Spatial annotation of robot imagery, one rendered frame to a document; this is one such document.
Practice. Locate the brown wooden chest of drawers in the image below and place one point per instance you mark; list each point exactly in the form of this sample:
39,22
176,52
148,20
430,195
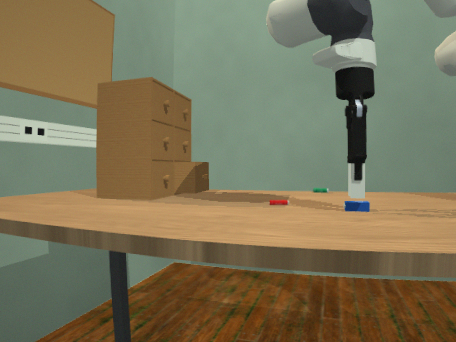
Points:
124,139

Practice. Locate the brown wooden drawer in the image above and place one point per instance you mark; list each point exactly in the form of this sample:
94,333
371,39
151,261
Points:
160,109
191,177
182,106
182,150
161,147
162,178

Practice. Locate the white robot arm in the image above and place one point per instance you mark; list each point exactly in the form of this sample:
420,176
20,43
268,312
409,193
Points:
294,22

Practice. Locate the blue rectangular block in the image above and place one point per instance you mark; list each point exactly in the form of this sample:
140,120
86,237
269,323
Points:
357,206

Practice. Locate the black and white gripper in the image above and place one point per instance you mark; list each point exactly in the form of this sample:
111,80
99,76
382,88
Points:
355,84

